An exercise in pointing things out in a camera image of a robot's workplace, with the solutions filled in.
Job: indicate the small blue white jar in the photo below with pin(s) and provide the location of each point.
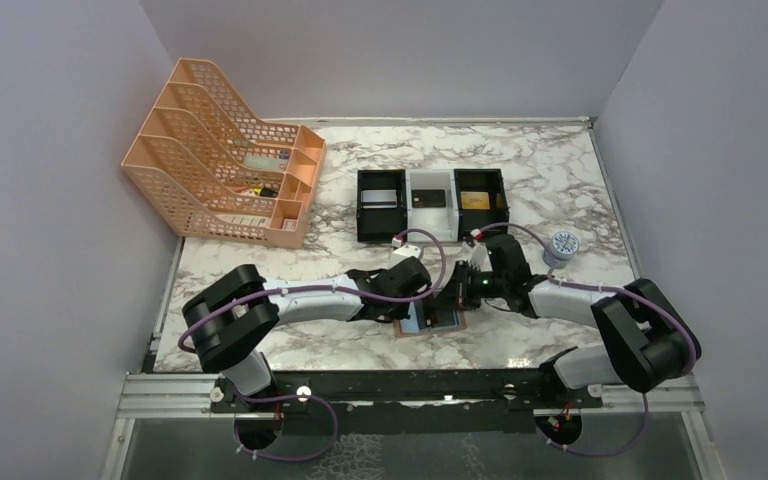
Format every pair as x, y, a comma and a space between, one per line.
560, 249

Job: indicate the right black bin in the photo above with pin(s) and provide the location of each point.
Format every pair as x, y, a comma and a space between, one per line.
485, 180

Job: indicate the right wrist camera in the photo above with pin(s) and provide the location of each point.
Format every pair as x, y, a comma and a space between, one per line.
478, 253

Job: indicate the orange plastic file organizer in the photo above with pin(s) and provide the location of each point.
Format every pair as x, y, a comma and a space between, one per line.
213, 169

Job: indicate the silver card in bin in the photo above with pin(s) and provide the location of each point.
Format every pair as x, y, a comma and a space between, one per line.
372, 199

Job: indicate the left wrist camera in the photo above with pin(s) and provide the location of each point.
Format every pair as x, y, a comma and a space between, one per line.
402, 250

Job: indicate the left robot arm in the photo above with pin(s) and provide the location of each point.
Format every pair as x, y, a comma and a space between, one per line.
227, 321

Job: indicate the black card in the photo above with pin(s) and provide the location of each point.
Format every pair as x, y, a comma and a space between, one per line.
429, 198

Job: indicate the tan leather card holder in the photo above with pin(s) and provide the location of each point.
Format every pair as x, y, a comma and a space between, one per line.
421, 321

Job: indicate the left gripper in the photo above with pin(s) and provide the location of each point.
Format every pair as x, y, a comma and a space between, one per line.
399, 313

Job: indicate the white middle bin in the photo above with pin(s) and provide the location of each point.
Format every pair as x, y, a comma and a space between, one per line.
440, 222

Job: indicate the gold card in bin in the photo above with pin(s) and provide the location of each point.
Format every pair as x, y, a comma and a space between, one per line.
475, 200

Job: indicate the left black bin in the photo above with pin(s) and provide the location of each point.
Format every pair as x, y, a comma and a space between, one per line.
381, 210

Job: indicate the black bin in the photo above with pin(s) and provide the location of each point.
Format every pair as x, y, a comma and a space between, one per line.
485, 180
381, 210

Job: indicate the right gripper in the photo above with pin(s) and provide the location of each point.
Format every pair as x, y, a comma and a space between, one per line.
457, 295

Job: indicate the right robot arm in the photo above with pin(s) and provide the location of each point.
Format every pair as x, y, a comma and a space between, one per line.
644, 341

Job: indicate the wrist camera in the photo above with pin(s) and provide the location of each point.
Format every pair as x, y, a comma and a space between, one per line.
402, 250
478, 253

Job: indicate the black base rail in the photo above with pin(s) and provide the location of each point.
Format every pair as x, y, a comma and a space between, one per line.
393, 401

